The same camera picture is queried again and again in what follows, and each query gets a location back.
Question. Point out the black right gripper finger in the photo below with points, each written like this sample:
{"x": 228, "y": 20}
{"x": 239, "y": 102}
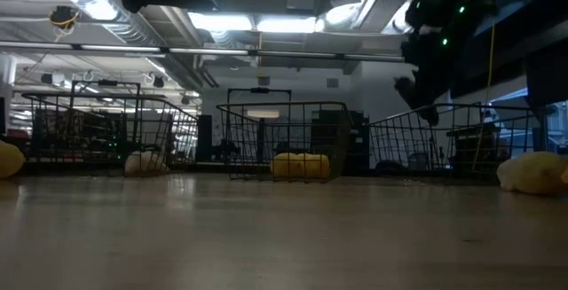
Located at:
{"x": 429, "y": 115}
{"x": 406, "y": 88}

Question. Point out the pale yellow lemon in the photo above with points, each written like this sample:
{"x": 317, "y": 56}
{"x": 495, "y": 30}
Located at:
{"x": 541, "y": 172}

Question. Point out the dark cluttered desk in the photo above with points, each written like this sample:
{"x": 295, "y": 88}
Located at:
{"x": 475, "y": 143}

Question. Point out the bright ceiling light panel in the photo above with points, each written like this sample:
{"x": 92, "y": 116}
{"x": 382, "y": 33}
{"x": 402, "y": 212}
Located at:
{"x": 219, "y": 21}
{"x": 286, "y": 25}

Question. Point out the black cabinet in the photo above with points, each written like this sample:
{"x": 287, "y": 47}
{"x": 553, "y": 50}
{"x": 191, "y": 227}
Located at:
{"x": 360, "y": 139}

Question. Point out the long linear ceiling light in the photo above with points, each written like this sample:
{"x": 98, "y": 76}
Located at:
{"x": 120, "y": 48}

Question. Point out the bright round ceiling light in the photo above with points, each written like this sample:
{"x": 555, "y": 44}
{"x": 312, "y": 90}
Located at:
{"x": 341, "y": 15}

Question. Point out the dark overhead beam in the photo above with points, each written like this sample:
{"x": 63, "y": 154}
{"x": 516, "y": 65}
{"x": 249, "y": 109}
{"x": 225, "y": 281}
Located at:
{"x": 546, "y": 59}

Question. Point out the black upright column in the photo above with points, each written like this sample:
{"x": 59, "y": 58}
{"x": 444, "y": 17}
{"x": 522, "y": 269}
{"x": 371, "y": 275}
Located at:
{"x": 204, "y": 137}

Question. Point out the dark equipment rack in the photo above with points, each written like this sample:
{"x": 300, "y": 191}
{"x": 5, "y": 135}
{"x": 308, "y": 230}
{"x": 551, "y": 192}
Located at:
{"x": 80, "y": 135}

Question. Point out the silver ribbed ventilation duct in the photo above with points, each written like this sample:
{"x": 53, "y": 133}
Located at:
{"x": 128, "y": 30}

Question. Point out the grey rectangular ceiling duct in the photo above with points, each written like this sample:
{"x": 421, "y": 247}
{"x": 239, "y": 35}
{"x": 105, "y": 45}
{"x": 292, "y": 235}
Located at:
{"x": 386, "y": 2}

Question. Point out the small grey wall vent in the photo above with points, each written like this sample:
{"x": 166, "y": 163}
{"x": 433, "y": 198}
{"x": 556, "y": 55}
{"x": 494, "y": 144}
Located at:
{"x": 263, "y": 81}
{"x": 332, "y": 83}

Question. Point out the black background rig frame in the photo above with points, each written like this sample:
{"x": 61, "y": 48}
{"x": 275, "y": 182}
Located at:
{"x": 106, "y": 83}
{"x": 259, "y": 90}

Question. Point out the black aluminium table frame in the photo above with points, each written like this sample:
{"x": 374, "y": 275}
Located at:
{"x": 208, "y": 169}

